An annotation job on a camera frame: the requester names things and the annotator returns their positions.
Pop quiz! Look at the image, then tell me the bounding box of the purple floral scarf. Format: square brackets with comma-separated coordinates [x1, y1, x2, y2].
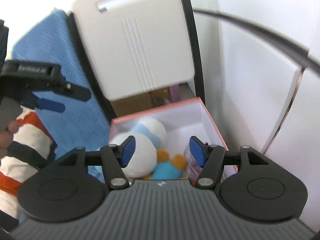
[184, 147, 202, 180]

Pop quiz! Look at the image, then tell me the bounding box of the white and blue duck plush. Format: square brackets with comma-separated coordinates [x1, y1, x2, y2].
[110, 117, 167, 179]

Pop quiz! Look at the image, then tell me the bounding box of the brown bear plush blue shirt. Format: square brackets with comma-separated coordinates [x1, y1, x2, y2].
[143, 149, 188, 180]

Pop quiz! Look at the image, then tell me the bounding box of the person left hand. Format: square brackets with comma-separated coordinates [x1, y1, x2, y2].
[0, 120, 19, 158]

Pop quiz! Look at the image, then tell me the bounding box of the pink storage box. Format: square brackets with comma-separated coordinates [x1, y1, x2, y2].
[109, 98, 227, 158]

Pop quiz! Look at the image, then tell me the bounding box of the cardboard box under chair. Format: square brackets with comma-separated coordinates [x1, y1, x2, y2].
[111, 87, 169, 117]

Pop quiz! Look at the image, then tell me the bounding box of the striped fleece blanket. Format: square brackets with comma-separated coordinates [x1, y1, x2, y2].
[1, 107, 54, 231]

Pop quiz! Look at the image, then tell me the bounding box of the blue quilted mat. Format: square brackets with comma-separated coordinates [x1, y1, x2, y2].
[11, 8, 112, 184]

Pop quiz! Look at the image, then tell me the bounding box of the pink stool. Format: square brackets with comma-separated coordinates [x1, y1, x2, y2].
[168, 85, 181, 103]

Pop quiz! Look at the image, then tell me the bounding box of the beige chair backrest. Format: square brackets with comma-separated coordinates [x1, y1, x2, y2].
[65, 0, 206, 120]

